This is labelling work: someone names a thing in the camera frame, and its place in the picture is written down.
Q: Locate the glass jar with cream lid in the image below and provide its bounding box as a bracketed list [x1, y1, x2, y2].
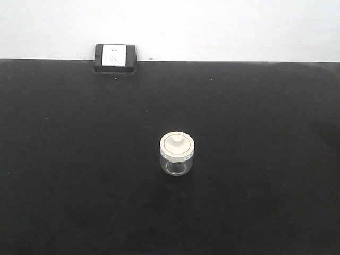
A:
[159, 131, 195, 176]

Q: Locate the white wall socket black box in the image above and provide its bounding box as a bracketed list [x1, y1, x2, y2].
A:
[93, 44, 137, 73]

